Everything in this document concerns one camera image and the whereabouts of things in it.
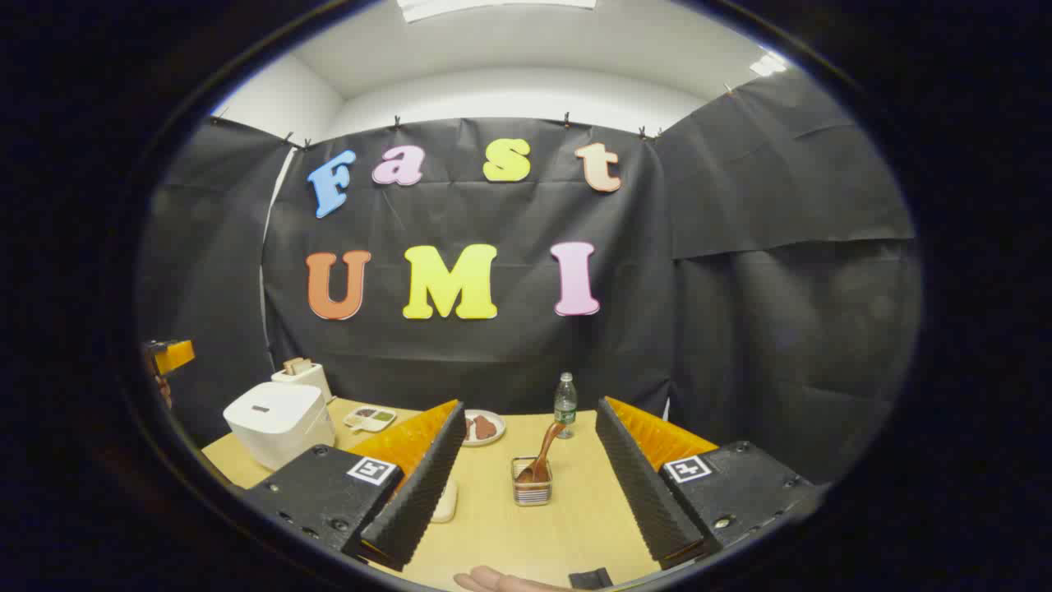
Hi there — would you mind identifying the white toaster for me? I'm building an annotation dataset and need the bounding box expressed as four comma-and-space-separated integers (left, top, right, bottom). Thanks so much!
271, 358, 334, 404

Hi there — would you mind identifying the white round plate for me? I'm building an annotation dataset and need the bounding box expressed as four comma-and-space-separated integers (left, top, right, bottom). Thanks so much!
463, 409, 506, 447

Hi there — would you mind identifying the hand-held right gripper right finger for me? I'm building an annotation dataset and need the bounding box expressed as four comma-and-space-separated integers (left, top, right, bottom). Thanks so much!
595, 396, 823, 570

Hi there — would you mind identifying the long ceiling light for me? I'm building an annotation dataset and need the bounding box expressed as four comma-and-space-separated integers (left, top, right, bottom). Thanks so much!
397, 0, 598, 23

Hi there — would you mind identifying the white rice cooker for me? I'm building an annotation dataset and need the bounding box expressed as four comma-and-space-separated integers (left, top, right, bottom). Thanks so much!
223, 381, 336, 471

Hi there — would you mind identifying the white divided dish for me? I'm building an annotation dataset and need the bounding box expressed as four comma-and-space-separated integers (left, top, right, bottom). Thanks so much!
343, 405, 397, 433

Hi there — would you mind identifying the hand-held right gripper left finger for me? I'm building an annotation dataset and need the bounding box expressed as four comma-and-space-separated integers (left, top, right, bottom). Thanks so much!
242, 400, 467, 572

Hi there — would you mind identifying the brown wooden spoon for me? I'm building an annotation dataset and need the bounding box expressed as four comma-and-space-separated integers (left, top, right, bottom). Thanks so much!
516, 422, 566, 484

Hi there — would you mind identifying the metal wire chopstick holder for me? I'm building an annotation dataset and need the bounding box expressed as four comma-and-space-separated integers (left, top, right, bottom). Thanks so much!
511, 456, 553, 506

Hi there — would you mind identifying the clear plastic water bottle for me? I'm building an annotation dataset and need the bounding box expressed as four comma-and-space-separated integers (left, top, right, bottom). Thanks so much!
553, 372, 578, 440

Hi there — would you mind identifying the black backdrop cloth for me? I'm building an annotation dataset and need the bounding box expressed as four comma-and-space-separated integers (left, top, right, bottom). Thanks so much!
136, 70, 921, 486

